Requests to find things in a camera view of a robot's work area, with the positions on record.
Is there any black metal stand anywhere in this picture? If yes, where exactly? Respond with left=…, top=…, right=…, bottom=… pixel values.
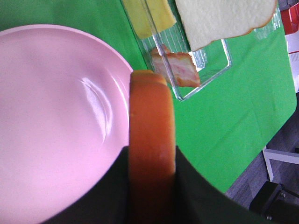
left=249, top=181, right=299, bottom=224

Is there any yellow cheese slice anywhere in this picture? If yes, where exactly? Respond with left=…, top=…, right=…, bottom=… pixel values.
left=122, top=0, right=177, bottom=39

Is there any toast bread slice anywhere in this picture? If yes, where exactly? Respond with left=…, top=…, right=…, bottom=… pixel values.
left=128, top=70, right=176, bottom=224
left=175, top=0, right=277, bottom=51

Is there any green tablecloth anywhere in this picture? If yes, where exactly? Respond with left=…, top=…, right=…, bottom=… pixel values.
left=0, top=0, right=297, bottom=192

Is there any right clear plastic tray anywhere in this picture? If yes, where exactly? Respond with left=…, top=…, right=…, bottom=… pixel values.
left=122, top=0, right=279, bottom=101

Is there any white table frame leg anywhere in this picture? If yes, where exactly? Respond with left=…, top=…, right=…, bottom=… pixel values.
left=262, top=147, right=299, bottom=182

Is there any bacon strip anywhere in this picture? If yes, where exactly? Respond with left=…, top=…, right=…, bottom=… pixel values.
left=150, top=44, right=200, bottom=88

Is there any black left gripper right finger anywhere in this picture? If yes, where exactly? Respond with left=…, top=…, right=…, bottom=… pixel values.
left=174, top=147, right=271, bottom=224

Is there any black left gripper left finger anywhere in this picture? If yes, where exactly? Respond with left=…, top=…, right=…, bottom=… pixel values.
left=43, top=147, right=129, bottom=224

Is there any pink round plate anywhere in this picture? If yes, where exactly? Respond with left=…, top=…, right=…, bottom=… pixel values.
left=0, top=25, right=132, bottom=224

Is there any red and white box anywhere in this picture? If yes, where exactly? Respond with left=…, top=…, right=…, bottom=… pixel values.
left=279, top=0, right=299, bottom=93

